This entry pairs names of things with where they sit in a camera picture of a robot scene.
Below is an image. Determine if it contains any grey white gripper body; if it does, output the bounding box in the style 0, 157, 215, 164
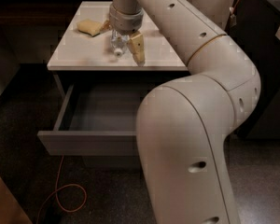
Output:
109, 5, 144, 35

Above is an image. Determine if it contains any clear blue plastic bottle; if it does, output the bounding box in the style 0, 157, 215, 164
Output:
111, 30, 129, 57

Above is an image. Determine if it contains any grey top drawer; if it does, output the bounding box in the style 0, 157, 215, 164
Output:
37, 82, 154, 156

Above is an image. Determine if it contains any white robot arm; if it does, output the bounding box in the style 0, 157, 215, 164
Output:
109, 0, 261, 224

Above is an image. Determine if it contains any yellow green sponge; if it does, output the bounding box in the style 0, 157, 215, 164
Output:
77, 19, 103, 36

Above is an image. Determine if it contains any white cabinet with grey drawers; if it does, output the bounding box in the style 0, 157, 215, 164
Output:
47, 1, 190, 98

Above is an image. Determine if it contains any dark wooden shelf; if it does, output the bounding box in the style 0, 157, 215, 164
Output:
0, 0, 111, 26

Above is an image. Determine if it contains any dark cabinet at right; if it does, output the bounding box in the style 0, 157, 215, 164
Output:
229, 0, 280, 139

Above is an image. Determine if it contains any light wooden board corner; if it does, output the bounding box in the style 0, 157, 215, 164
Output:
0, 176, 32, 224

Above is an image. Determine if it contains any orange cable on floor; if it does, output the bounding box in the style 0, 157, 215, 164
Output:
35, 155, 89, 224

